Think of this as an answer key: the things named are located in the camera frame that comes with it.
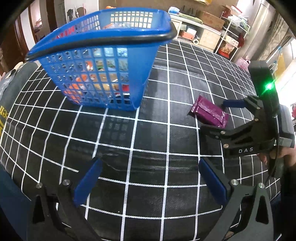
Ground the white metal shelf rack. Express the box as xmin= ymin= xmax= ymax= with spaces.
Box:
xmin=214 ymin=12 xmax=251 ymax=61

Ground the black white grid tablecloth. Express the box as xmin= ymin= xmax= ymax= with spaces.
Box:
xmin=1 ymin=41 xmax=280 ymax=240

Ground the brown cardboard box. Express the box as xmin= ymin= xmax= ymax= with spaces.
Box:
xmin=196 ymin=11 xmax=225 ymax=31

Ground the blue plastic basket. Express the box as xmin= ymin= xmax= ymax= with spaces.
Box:
xmin=26 ymin=8 xmax=177 ymax=111

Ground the paper towel roll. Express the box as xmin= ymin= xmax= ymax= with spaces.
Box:
xmin=193 ymin=39 xmax=199 ymax=45

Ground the green folded cloth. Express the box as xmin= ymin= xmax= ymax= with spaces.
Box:
xmin=179 ymin=13 xmax=203 ymax=25

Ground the purple foil snack packet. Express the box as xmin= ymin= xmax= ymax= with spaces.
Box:
xmin=191 ymin=95 xmax=229 ymax=128

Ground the blue tissue box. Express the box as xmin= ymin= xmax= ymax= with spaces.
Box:
xmin=168 ymin=6 xmax=180 ymax=15

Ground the cream tv cabinet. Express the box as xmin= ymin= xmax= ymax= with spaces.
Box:
xmin=170 ymin=14 xmax=221 ymax=52

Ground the pink gift bag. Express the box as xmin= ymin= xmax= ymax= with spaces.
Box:
xmin=235 ymin=56 xmax=251 ymax=72

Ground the person right hand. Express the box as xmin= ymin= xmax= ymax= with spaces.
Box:
xmin=257 ymin=146 xmax=295 ymax=167

